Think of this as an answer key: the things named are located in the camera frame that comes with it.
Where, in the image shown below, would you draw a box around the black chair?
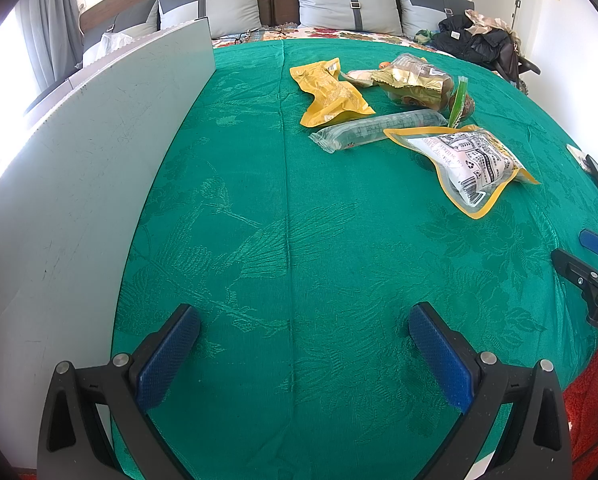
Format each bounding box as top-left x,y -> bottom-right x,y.
515,54 -> 541,97

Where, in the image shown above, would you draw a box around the grey curtain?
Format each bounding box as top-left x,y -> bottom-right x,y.
19,0 -> 87,92

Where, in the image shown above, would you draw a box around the eyeglasses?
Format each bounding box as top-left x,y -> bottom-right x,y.
224,22 -> 301,44

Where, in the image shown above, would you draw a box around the white pouch with yellow edge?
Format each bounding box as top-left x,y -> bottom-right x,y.
383,124 -> 541,221

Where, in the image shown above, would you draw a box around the black jacket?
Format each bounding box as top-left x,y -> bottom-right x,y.
436,12 -> 523,79

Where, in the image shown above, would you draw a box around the floral bedsheet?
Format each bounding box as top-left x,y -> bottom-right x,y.
211,25 -> 480,62

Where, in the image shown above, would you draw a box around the white plastic bag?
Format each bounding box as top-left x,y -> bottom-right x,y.
83,31 -> 140,68

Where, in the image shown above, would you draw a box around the green stick packet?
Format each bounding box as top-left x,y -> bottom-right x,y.
446,76 -> 469,128

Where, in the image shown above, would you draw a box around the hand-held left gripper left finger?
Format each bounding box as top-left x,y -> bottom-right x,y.
38,303 -> 201,480

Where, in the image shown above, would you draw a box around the small beige cake packet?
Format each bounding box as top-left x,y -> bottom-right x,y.
339,67 -> 380,89

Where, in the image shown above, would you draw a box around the grey board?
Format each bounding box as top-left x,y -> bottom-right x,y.
0,16 -> 217,461

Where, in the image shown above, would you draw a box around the green wrapped roll packet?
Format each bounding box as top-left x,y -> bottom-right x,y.
309,109 -> 445,155

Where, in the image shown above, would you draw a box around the green patterned tablecloth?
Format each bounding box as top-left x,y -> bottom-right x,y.
111,39 -> 598,480

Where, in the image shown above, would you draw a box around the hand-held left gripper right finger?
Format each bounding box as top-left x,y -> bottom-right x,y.
408,302 -> 572,480

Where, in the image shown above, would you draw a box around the orange red cloth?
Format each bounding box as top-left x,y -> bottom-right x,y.
562,335 -> 598,480

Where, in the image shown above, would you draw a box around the yellow snack packet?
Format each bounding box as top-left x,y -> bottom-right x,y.
289,58 -> 377,128

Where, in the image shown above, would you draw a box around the grey pillow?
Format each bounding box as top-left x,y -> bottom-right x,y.
288,0 -> 405,37
157,0 -> 264,38
81,0 -> 161,68
396,0 -> 475,39

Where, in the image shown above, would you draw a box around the clear bag of brown balls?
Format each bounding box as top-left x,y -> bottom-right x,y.
371,52 -> 457,111

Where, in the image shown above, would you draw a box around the beige cloth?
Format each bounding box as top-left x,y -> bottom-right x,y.
464,8 -> 516,37

